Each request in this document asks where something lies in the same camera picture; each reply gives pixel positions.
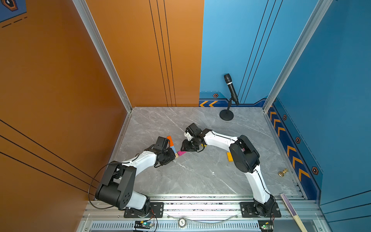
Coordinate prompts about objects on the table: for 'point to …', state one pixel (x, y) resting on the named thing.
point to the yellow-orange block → (230, 158)
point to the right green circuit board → (266, 225)
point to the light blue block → (174, 149)
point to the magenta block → (181, 152)
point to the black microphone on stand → (227, 114)
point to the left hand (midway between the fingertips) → (176, 154)
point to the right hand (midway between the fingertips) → (184, 149)
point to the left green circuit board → (143, 224)
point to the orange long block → (171, 140)
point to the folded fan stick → (294, 212)
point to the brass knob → (281, 173)
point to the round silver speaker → (182, 222)
